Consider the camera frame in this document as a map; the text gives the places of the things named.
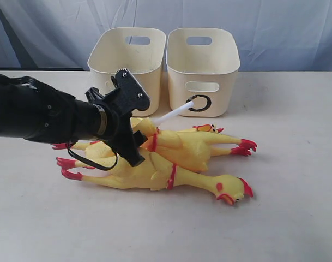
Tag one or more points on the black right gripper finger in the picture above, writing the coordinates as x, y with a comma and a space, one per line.
138, 139

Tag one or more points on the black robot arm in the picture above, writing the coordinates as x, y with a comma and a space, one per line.
37, 112

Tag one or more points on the cream bin marked O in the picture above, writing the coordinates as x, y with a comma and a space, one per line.
202, 65

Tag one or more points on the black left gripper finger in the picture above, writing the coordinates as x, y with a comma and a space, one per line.
123, 144

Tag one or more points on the headless chicken with white tube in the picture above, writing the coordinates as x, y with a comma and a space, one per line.
146, 126

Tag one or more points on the rubber chicken back with head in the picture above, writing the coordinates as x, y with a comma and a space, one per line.
85, 145

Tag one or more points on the cream bin marked X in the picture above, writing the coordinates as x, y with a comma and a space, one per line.
138, 49

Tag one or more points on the headless rubber chicken feet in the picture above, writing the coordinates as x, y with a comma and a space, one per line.
193, 151

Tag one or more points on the rubber chicken with head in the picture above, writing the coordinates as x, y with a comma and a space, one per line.
157, 173
85, 145

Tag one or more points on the blue backdrop cloth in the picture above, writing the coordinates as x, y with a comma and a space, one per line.
270, 35

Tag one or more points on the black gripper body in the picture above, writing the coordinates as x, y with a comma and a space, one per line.
118, 104

